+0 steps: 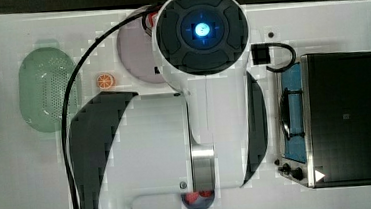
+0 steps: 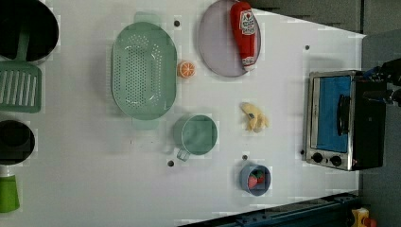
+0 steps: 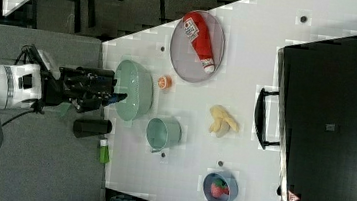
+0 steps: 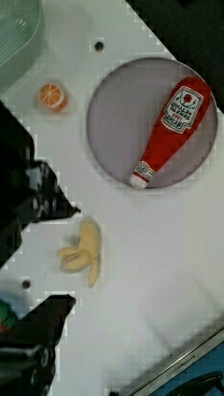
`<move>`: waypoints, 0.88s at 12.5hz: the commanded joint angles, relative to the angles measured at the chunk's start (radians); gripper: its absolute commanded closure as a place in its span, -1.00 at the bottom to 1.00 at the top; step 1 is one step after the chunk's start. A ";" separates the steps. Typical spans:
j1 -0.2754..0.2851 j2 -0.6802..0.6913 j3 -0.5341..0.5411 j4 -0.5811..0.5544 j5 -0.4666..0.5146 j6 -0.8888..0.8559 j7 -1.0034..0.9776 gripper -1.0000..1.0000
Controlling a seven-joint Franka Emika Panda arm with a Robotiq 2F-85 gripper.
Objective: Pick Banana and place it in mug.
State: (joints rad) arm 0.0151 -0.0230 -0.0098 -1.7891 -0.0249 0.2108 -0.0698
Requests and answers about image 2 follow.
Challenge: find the green mug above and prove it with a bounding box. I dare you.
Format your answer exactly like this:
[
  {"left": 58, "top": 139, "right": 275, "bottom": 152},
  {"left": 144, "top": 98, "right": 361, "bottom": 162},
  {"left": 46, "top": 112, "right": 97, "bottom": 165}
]
[{"left": 173, "top": 114, "right": 218, "bottom": 162}]

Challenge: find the green bottle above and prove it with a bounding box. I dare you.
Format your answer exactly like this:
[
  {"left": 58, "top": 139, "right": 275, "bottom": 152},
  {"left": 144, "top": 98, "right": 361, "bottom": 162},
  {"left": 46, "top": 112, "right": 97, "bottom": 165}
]
[{"left": 0, "top": 166, "right": 20, "bottom": 213}]

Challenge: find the orange slice toy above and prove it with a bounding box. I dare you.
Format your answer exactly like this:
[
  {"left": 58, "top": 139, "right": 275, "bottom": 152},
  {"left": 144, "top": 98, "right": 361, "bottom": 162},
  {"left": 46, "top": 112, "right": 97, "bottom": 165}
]
[{"left": 177, "top": 61, "right": 196, "bottom": 79}]

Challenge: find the lilac round plate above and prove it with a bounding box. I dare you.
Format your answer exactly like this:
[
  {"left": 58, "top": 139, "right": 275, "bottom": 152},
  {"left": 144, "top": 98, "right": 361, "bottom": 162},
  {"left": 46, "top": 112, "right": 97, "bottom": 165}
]
[{"left": 198, "top": 0, "right": 261, "bottom": 77}]

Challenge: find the black round pot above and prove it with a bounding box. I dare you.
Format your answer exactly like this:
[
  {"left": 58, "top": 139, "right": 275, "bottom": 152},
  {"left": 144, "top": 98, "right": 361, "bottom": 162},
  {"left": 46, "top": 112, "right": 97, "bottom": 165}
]
[{"left": 0, "top": 0, "right": 59, "bottom": 61}]

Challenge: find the black round container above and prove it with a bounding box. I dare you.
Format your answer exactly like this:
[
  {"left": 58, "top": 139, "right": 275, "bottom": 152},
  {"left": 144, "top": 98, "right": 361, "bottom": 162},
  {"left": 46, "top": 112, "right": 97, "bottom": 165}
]
[{"left": 0, "top": 120, "right": 35, "bottom": 166}]

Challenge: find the red plush ketchup bottle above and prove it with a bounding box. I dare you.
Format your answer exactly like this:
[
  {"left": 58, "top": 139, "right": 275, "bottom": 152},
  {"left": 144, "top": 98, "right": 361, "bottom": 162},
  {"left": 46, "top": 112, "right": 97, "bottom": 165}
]
[{"left": 230, "top": 1, "right": 256, "bottom": 71}]

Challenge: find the red strawberry toy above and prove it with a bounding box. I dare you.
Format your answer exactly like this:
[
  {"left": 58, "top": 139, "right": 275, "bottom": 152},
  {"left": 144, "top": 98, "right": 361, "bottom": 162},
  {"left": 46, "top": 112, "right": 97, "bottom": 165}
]
[{"left": 248, "top": 170, "right": 265, "bottom": 189}]

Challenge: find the silver toaster oven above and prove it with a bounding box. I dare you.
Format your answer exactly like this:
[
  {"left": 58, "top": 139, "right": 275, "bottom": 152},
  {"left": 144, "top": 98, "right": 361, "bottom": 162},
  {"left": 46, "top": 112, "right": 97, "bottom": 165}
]
[{"left": 305, "top": 70, "right": 387, "bottom": 171}]

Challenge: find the yellow red stop button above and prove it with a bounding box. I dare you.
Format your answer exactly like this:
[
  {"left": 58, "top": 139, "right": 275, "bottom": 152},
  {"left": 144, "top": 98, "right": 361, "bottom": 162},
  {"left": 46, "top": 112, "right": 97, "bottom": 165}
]
[{"left": 351, "top": 208, "right": 377, "bottom": 227}]

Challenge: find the green perforated colander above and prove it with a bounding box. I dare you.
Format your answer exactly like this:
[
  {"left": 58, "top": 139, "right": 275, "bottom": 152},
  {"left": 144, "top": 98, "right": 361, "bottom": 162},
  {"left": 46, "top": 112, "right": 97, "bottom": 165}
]
[{"left": 111, "top": 11, "right": 177, "bottom": 131}]

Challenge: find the blue cup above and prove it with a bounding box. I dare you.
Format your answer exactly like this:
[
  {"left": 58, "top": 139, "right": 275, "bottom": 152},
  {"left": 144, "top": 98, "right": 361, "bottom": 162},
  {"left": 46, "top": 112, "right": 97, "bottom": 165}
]
[{"left": 239, "top": 163, "right": 271, "bottom": 197}]

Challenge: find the blue metal frame rail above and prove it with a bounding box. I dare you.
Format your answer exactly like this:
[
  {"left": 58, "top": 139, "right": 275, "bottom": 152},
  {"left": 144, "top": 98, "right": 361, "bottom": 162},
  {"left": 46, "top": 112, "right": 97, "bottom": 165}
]
[{"left": 181, "top": 193, "right": 361, "bottom": 227}]

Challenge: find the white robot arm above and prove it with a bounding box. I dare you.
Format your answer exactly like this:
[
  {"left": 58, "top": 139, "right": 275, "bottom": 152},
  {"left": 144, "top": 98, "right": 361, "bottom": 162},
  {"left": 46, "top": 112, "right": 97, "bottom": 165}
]
[{"left": 362, "top": 59, "right": 401, "bottom": 107}]

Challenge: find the yellow plush banana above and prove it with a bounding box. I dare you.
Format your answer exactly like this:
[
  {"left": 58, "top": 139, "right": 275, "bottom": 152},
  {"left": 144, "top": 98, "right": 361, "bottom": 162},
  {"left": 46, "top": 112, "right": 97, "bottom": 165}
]
[{"left": 240, "top": 102, "right": 269, "bottom": 132}]

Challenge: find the green slotted spatula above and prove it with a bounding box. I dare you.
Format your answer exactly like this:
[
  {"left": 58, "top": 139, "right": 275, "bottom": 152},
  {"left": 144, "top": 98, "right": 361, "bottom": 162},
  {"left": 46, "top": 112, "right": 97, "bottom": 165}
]
[{"left": 0, "top": 28, "right": 42, "bottom": 114}]

